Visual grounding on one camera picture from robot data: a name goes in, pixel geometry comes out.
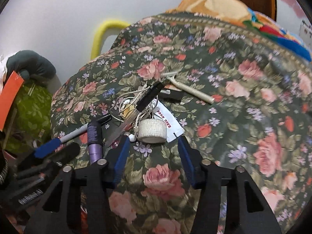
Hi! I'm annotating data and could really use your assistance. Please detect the grey black sharpie marker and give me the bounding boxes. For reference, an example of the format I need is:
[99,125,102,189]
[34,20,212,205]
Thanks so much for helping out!
[58,113,112,144]

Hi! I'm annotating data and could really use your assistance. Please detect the white small tube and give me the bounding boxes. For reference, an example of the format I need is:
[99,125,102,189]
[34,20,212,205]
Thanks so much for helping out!
[153,101,184,143]

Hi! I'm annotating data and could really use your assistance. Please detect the clear pen black cap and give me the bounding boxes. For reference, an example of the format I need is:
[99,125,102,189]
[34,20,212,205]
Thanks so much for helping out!
[104,81,165,148]

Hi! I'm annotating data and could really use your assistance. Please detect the grey disposable razor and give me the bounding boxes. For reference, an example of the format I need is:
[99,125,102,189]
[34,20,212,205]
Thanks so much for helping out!
[160,71,215,105]

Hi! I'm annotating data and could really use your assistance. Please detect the purple cosmetic tube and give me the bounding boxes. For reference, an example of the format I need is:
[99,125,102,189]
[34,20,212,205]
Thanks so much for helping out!
[87,121,103,164]

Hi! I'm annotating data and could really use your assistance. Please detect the green floral fabric bag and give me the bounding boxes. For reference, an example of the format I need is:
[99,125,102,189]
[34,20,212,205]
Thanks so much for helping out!
[1,80,52,155]

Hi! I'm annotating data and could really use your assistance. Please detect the white gauze tape roll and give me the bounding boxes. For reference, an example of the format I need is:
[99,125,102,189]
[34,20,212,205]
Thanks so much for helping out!
[137,118,167,144]

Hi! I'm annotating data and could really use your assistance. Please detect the white tangled earphones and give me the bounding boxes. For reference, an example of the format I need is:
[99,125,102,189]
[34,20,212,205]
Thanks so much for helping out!
[110,83,161,143]

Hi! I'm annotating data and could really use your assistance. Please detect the orange red cardboard strip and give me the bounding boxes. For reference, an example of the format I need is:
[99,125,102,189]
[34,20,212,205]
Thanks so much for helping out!
[0,71,24,132]

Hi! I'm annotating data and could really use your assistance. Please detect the dark floral bedspread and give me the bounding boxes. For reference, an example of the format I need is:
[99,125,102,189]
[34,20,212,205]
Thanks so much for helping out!
[51,12,311,232]

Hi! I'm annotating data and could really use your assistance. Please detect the dark green plush cloth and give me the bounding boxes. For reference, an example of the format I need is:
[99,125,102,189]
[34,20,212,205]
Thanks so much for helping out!
[4,50,56,82]

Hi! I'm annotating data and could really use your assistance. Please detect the yellow foam tube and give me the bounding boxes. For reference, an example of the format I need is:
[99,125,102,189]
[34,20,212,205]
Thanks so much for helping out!
[90,19,130,60]

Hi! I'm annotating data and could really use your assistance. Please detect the orange colourful blanket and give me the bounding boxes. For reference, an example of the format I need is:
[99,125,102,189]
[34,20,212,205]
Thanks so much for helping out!
[167,0,311,62]

